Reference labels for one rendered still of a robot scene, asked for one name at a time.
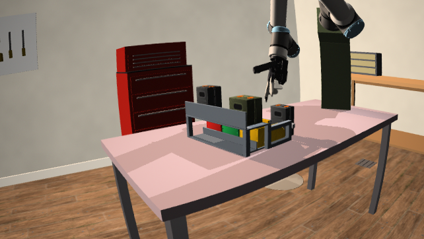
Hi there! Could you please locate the yellow bin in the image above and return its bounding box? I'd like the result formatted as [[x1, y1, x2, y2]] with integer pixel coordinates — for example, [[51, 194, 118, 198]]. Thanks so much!
[[240, 126, 285, 148]]

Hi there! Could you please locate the red open bin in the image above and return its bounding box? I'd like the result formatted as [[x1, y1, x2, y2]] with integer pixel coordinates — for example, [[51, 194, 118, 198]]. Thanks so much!
[[207, 121, 222, 132]]

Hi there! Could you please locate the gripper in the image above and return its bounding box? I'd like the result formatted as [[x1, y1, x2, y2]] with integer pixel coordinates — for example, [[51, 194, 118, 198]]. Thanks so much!
[[265, 55, 288, 102]]

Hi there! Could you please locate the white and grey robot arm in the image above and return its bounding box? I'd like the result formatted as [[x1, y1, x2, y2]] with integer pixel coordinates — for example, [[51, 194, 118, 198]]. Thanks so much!
[[253, 0, 365, 74]]

